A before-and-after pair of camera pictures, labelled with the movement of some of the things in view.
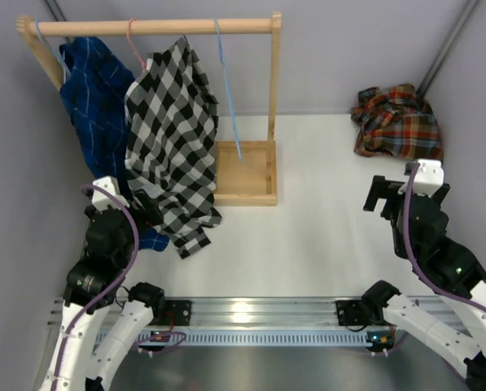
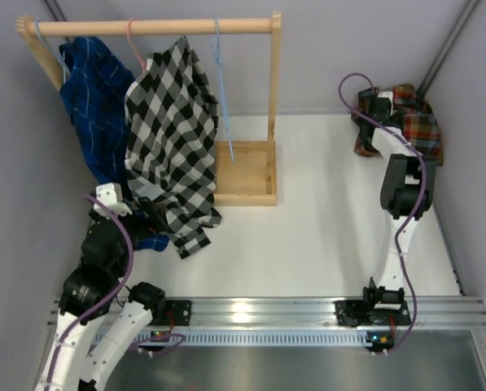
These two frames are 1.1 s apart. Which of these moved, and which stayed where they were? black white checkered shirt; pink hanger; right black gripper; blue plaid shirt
Moved: right black gripper
Stayed: blue plaid shirt; pink hanger; black white checkered shirt
